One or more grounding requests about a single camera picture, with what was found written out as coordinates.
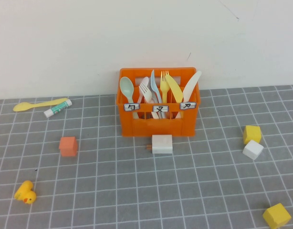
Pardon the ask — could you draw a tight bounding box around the pale pink plastic spoon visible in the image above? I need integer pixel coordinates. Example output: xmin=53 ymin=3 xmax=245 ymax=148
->
xmin=139 ymin=76 xmax=149 ymax=91

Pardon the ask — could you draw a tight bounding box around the cream white plastic knife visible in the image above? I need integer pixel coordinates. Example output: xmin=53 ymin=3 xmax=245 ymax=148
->
xmin=182 ymin=71 xmax=202 ymax=104

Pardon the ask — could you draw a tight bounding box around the light blue plastic fork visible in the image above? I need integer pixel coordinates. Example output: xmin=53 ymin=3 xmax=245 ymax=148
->
xmin=150 ymin=69 xmax=163 ymax=104

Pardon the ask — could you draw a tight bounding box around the orange cube block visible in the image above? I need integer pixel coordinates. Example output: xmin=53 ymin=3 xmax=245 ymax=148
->
xmin=58 ymin=136 xmax=78 ymax=157

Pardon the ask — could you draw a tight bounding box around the paper label reading spoon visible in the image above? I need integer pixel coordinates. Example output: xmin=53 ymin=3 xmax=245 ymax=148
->
xmin=124 ymin=103 xmax=140 ymax=112

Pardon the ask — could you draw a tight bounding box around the white charger plug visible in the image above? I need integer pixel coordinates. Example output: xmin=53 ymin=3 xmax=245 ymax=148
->
xmin=146 ymin=135 xmax=174 ymax=155

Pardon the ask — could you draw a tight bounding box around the yellow plastic knife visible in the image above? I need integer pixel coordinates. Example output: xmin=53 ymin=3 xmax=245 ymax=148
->
xmin=164 ymin=74 xmax=183 ymax=104

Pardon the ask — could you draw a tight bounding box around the yellow plastic fork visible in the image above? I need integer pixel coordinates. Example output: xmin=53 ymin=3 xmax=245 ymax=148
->
xmin=160 ymin=71 xmax=170 ymax=104

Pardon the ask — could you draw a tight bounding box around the white plastic fork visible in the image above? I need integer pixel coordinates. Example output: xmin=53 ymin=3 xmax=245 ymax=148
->
xmin=138 ymin=83 xmax=152 ymax=104

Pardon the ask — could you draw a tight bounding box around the yellow cube block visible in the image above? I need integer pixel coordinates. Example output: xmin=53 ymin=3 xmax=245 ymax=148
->
xmin=243 ymin=125 xmax=262 ymax=145
xmin=262 ymin=203 xmax=293 ymax=229

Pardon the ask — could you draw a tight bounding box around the yellow rubber duck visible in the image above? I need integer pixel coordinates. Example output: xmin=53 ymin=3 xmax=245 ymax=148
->
xmin=13 ymin=180 xmax=37 ymax=205

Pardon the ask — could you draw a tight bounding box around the yellow plastic spoon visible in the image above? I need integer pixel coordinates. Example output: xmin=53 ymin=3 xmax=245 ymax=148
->
xmin=12 ymin=97 xmax=68 ymax=112

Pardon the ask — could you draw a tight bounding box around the green and white glue stick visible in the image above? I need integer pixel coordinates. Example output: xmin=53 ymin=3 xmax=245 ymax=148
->
xmin=43 ymin=99 xmax=73 ymax=118

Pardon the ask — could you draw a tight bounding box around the paper label reading knife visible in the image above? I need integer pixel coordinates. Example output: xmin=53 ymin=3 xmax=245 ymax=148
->
xmin=179 ymin=102 xmax=197 ymax=111

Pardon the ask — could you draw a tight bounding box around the mint green plastic spoon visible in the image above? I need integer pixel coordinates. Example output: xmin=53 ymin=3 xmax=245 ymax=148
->
xmin=119 ymin=76 xmax=136 ymax=104

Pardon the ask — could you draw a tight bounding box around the paper label reading fork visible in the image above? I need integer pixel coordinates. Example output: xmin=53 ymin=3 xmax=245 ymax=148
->
xmin=153 ymin=105 xmax=169 ymax=114

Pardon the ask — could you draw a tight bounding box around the white cube block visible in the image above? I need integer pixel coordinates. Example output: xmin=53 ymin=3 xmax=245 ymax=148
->
xmin=242 ymin=140 xmax=264 ymax=161

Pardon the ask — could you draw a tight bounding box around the orange plastic cutlery holder crate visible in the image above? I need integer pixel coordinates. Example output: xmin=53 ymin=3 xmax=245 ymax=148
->
xmin=115 ymin=67 xmax=201 ymax=138

